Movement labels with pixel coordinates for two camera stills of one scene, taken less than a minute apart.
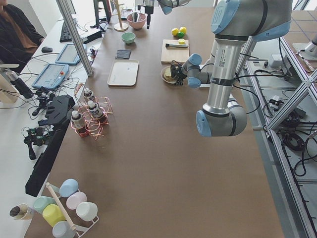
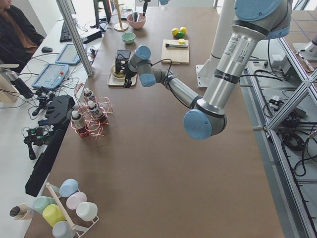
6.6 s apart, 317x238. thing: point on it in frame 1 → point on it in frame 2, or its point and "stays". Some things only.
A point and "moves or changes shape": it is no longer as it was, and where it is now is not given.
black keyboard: [65, 36] stays
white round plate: [166, 75] moves or changes shape
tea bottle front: [96, 112] stays
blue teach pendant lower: [51, 76] stays
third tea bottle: [79, 123] stays
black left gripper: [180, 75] → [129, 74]
